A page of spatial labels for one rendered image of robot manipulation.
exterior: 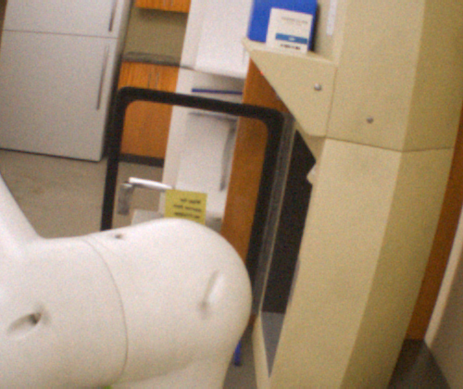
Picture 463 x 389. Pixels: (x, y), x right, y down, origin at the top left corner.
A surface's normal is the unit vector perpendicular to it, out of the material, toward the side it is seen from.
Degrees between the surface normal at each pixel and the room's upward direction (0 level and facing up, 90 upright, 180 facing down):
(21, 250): 17
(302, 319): 90
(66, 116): 90
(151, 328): 75
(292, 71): 90
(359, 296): 90
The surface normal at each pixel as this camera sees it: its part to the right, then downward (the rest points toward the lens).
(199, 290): 0.57, -0.22
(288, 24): 0.15, 0.30
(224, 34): -0.40, 0.25
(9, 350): 0.33, 0.06
